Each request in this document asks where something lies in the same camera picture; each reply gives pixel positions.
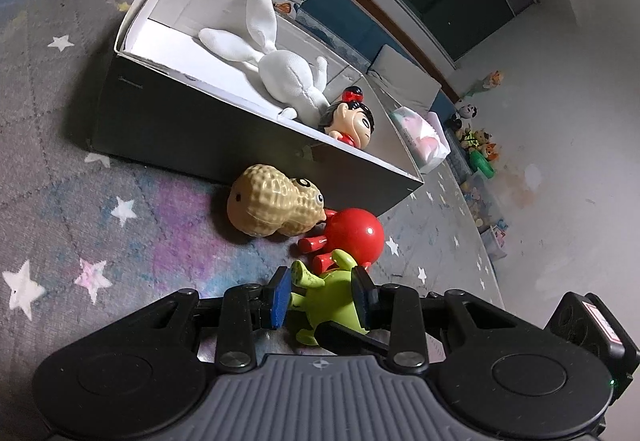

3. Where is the grey cushion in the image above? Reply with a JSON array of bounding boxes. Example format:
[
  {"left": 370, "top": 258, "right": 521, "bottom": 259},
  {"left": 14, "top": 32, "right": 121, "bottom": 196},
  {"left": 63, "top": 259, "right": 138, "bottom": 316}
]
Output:
[{"left": 367, "top": 43, "right": 444, "bottom": 113}]

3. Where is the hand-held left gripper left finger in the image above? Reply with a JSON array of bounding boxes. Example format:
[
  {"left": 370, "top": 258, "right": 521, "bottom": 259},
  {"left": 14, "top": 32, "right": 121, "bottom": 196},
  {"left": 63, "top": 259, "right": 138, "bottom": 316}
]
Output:
[{"left": 166, "top": 270, "right": 292, "bottom": 370}]

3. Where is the dark cardboard box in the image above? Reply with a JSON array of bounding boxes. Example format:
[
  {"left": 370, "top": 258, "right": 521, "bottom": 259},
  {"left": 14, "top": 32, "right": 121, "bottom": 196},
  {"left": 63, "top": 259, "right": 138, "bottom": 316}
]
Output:
[{"left": 89, "top": 0, "right": 426, "bottom": 219}]

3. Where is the white plush rabbit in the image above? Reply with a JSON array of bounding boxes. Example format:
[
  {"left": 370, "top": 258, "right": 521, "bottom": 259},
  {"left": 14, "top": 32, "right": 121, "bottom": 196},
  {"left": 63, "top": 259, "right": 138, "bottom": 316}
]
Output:
[{"left": 198, "top": 0, "right": 331, "bottom": 126}]

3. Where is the green toy figure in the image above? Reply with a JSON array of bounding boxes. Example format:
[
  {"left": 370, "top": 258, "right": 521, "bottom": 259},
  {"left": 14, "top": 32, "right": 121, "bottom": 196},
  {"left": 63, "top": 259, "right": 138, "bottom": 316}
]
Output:
[{"left": 290, "top": 248, "right": 372, "bottom": 348}]

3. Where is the black-haired doll with red bow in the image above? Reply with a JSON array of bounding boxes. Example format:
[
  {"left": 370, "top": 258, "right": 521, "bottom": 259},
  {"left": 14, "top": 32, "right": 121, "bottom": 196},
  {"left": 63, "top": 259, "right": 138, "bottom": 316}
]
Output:
[{"left": 318, "top": 84, "right": 377, "bottom": 150}]

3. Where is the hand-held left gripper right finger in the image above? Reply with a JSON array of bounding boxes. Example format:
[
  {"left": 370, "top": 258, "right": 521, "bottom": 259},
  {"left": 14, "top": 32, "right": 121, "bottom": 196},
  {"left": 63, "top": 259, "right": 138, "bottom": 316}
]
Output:
[{"left": 320, "top": 267, "right": 503, "bottom": 372}]

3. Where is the clear bin of small toys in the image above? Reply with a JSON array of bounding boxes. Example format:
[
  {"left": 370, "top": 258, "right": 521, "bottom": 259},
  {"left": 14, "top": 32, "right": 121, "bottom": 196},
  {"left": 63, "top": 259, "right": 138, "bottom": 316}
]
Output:
[{"left": 459, "top": 175, "right": 512, "bottom": 263}]

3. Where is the red round-headed toy figure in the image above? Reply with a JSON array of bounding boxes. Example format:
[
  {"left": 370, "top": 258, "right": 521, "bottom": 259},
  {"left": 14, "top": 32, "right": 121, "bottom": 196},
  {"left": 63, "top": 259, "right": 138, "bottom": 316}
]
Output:
[{"left": 298, "top": 207, "right": 386, "bottom": 273}]

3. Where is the tan peanut toy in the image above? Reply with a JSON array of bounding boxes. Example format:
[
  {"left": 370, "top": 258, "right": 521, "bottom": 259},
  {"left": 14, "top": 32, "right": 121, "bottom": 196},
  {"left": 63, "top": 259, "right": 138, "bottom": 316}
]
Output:
[{"left": 226, "top": 164, "right": 327, "bottom": 238}]

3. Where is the group of small toy figures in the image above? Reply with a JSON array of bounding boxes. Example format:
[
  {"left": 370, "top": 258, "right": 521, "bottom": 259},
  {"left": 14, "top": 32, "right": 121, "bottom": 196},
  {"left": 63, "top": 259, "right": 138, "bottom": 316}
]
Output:
[{"left": 451, "top": 70, "right": 507, "bottom": 178}]

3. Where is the pink and white plastic pack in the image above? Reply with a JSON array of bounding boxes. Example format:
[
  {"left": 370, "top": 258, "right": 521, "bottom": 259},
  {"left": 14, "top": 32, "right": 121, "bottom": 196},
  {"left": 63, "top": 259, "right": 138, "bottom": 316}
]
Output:
[{"left": 389, "top": 106, "right": 452, "bottom": 174}]

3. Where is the blue floor pad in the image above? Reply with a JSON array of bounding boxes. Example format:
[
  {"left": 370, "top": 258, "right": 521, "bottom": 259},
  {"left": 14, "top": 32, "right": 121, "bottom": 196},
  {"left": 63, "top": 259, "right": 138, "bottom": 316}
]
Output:
[{"left": 295, "top": 0, "right": 456, "bottom": 108}]

